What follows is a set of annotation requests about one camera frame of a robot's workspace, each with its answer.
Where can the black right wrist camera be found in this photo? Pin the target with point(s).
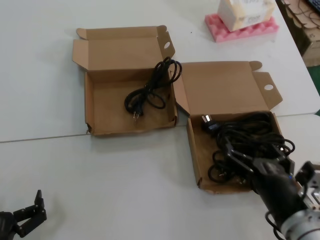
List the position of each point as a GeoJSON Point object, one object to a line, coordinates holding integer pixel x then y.
{"type": "Point", "coordinates": [306, 175]}

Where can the pink foam pad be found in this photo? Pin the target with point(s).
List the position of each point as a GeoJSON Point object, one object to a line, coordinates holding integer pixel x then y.
{"type": "Point", "coordinates": [225, 35]}

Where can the white carton box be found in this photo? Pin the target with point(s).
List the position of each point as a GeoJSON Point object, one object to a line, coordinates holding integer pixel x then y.
{"type": "Point", "coordinates": [232, 15]}

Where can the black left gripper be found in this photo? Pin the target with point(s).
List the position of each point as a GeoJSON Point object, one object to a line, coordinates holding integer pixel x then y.
{"type": "Point", "coordinates": [7, 225]}

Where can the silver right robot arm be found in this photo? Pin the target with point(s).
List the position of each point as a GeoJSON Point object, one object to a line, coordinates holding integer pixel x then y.
{"type": "Point", "coordinates": [305, 226]}

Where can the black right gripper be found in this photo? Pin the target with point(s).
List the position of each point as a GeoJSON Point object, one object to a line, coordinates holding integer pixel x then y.
{"type": "Point", "coordinates": [275, 190]}

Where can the open brown cardboard box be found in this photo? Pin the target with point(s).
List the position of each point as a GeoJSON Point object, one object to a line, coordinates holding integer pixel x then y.
{"type": "Point", "coordinates": [217, 85]}
{"type": "Point", "coordinates": [112, 117]}

